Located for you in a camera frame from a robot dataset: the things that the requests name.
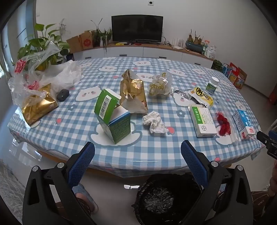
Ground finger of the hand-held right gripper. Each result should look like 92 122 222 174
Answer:
256 130 277 160

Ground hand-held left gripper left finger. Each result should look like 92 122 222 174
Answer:
23 142 98 225

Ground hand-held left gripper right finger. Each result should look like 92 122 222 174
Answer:
180 140 253 225

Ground white green medicine box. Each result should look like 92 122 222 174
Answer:
188 104 217 138

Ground black trash bin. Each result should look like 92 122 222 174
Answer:
132 173 206 225

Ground yellow snack packet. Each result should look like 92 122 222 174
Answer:
187 87 214 109

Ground gold snack bag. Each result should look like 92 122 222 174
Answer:
120 69 149 115

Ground person's right hand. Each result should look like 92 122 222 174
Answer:
268 160 277 195

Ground blue fluffy slipper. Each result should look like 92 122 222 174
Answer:
72 183 99 214

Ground blue white milk carton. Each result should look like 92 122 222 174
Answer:
232 109 257 141

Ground red stool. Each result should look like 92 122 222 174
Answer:
268 88 277 105

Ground crumpled white tissue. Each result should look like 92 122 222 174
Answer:
142 111 169 134

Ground green white carton box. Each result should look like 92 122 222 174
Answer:
94 88 131 144

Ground blue checked tablecloth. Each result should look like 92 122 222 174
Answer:
7 57 263 173

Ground silver foil wrapper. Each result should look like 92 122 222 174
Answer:
174 89 193 101

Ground black computer mouse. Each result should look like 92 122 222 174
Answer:
56 89 70 101

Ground gold packaging bag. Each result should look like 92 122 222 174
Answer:
22 83 59 127

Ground white medicine bottle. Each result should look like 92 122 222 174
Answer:
205 76 220 95

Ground colourful boxes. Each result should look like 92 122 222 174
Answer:
221 62 247 89

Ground clear bag with gold wrappers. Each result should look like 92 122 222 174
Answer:
148 72 174 97

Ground clear plastic bag red print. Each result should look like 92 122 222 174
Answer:
7 41 83 107

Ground small green floor plant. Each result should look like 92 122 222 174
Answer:
213 59 224 72

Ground white packaging bags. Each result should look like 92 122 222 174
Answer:
204 40 217 60

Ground white router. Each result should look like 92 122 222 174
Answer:
171 38 185 51

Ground bonsai in blue planter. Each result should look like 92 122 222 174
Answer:
185 29 206 55

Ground brown cardboard box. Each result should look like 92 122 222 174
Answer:
66 35 82 54

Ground white cabinet with wooden top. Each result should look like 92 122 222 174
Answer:
70 42 214 69

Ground brown paper bag red print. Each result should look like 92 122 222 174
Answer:
79 30 94 51

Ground green pothos plant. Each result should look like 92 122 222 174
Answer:
17 23 71 72

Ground potted orchid plant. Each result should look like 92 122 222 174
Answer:
90 18 113 52

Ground black television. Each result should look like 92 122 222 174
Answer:
111 15 164 43

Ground red string bundle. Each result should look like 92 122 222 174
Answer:
215 110 232 136

